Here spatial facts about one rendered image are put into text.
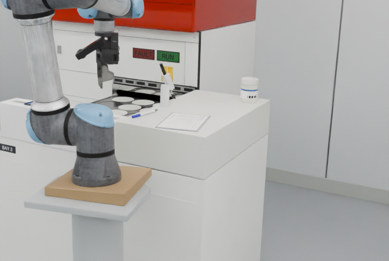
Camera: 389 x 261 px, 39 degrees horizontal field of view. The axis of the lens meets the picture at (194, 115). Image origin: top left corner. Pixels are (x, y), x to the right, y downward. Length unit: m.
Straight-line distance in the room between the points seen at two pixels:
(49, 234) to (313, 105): 2.17
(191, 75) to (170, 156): 0.69
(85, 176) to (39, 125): 0.21
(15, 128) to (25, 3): 0.78
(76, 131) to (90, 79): 1.13
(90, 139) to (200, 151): 0.37
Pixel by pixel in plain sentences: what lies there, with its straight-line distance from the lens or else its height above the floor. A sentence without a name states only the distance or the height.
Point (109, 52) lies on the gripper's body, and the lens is 2.07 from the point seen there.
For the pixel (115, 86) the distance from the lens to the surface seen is 2.68.
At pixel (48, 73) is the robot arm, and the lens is 1.67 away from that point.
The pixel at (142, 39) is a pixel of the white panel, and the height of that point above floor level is 1.17.
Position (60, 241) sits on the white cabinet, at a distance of 2.30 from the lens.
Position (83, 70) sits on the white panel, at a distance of 2.80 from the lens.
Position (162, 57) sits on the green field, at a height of 1.09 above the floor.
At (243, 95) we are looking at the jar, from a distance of 2.26.
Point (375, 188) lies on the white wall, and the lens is 3.92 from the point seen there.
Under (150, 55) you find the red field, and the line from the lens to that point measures 2.56.
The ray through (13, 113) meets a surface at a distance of 2.26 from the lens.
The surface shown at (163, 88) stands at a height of 1.04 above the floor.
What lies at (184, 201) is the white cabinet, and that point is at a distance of 1.89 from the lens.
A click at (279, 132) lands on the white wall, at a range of 3.98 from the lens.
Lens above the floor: 1.49
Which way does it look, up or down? 15 degrees down
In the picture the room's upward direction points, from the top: 2 degrees clockwise
